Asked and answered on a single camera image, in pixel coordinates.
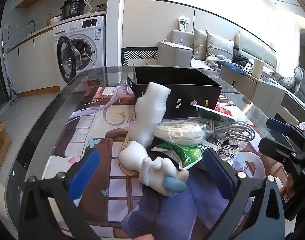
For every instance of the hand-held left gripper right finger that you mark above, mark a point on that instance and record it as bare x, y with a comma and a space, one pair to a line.
217, 172

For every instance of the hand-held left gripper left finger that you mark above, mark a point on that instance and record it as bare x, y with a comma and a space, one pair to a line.
84, 175

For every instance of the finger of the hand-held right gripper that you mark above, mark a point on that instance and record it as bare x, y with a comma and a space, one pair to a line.
275, 148
280, 126

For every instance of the green and white packet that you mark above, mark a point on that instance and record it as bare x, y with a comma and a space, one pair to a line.
192, 155
212, 113

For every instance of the white plush toy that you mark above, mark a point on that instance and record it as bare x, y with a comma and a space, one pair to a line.
152, 170

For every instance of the black cardboard box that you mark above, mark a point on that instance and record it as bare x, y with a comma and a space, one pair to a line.
192, 97

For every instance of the white foam sheet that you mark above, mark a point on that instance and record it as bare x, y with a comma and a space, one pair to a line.
147, 110

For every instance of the person's right hand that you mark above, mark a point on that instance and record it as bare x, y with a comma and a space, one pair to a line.
290, 188

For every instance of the person's left hand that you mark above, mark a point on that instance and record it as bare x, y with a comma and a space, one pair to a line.
142, 237

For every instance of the white bag with black print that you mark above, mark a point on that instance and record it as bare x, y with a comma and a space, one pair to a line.
228, 152

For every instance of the printed table mat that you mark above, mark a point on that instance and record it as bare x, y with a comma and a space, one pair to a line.
112, 180

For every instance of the beige side cabinet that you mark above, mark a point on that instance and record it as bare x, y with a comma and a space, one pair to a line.
257, 90

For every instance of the grey puffer jacket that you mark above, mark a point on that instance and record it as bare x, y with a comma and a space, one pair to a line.
300, 82

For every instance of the red and white plastic bag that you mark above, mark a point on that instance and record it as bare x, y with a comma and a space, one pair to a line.
222, 110

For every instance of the cream cylinder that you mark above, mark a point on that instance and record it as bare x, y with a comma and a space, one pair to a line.
258, 67

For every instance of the black jacket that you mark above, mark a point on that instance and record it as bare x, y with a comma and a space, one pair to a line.
242, 55

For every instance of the brown cardboard box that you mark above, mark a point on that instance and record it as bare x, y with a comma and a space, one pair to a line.
1, 145

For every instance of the grey furry cloth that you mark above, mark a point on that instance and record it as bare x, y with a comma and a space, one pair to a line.
213, 61

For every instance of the grey cushion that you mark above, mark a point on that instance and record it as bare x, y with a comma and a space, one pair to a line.
220, 45

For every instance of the grey mop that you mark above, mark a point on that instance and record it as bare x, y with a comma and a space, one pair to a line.
13, 92

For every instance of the beige cushion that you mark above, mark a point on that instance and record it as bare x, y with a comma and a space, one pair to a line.
200, 45

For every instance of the white base cabinet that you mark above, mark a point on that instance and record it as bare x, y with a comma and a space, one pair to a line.
32, 62

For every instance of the beige sofa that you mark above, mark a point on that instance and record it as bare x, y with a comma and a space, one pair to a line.
177, 50

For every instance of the white washing machine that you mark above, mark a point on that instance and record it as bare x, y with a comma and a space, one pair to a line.
92, 45

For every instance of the chair with patterned back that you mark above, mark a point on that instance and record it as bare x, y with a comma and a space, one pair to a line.
140, 56

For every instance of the black faucet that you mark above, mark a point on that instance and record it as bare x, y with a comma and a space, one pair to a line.
32, 25

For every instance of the black pressure cooker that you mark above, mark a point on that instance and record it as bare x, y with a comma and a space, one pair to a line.
73, 8

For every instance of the wall power outlet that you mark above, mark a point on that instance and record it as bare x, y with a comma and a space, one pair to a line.
183, 22

